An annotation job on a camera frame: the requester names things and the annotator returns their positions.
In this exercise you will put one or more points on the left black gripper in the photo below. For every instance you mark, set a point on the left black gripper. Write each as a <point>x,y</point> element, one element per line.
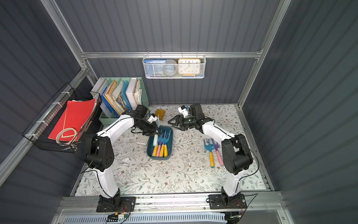
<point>152,129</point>

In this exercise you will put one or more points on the red folder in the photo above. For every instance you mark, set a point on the red folder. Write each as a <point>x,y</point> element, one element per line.
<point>72,120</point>

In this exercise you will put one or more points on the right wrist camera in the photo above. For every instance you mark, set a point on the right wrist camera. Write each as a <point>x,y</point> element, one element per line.
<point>183,110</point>

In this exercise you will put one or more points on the mint green file organizer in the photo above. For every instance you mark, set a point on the mint green file organizer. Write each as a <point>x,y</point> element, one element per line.
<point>112,93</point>

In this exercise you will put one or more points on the black wire wall basket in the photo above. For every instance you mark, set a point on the black wire wall basket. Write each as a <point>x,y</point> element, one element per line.
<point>38,132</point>

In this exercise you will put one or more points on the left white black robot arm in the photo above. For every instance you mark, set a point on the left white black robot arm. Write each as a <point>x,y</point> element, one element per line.
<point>100,154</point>

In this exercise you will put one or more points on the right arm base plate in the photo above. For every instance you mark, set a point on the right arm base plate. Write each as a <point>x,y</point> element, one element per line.
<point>223,201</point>

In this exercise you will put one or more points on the white book in organizer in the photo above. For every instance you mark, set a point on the white book in organizer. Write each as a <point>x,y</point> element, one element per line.
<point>130,93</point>

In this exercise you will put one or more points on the white calculator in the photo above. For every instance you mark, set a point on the white calculator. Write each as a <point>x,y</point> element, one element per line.
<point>142,139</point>

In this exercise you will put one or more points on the yellow alarm clock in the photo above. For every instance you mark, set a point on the yellow alarm clock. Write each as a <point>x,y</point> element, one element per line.
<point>189,66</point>

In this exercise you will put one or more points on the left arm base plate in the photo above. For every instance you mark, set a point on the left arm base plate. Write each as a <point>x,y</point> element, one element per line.
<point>117,204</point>

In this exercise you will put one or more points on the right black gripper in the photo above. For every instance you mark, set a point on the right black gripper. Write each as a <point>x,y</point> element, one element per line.
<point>180,122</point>

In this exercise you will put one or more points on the grey tape roll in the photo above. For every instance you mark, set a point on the grey tape roll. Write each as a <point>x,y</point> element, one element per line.
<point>170,68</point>

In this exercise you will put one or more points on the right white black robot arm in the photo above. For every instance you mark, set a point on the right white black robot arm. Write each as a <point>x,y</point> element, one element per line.
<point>236,154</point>

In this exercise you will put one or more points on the light blue rake pale handle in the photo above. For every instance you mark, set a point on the light blue rake pale handle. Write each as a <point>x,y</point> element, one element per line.
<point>155,140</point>

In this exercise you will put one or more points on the blue book in basket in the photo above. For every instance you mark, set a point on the blue book in basket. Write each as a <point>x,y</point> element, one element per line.
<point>153,67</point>

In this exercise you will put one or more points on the teal plastic storage box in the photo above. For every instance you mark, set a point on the teal plastic storage box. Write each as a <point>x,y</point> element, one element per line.
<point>150,146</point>

